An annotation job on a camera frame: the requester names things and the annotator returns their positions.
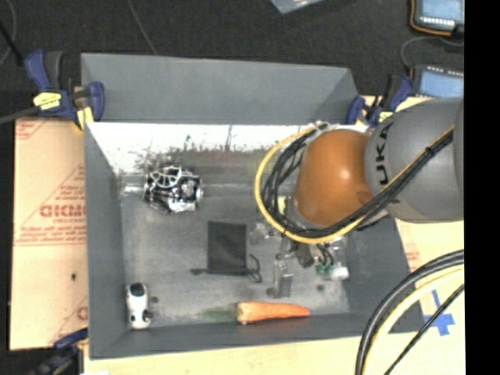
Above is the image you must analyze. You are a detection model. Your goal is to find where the orange toy carrot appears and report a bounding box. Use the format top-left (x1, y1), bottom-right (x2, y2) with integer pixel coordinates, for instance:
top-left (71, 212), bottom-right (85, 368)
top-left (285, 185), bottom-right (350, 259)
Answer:
top-left (202, 301), bottom-right (312, 326)

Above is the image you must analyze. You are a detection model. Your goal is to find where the clear plastic bottle, white cap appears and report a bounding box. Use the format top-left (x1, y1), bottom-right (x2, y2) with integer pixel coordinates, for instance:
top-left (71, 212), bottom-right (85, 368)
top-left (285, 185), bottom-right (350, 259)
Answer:
top-left (327, 235), bottom-right (351, 282)

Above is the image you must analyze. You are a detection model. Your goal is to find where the grey metal bin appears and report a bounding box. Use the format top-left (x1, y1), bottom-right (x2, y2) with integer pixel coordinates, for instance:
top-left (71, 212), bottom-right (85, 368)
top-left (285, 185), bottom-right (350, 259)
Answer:
top-left (80, 52), bottom-right (425, 359)

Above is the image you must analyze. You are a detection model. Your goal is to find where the white and black toy animal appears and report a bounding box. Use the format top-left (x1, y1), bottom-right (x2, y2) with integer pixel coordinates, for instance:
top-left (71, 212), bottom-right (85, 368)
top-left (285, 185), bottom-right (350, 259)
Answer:
top-left (124, 282), bottom-right (154, 330)

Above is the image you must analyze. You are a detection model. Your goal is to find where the brown cardboard board, red print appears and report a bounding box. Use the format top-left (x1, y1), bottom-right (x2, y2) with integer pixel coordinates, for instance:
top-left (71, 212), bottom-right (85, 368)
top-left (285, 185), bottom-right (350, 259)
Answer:
top-left (8, 116), bottom-right (422, 352)

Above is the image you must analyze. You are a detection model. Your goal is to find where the black flat pouch with cord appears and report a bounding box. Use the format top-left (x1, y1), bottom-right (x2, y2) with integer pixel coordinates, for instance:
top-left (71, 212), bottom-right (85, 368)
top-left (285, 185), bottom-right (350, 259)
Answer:
top-left (190, 220), bottom-right (263, 284)

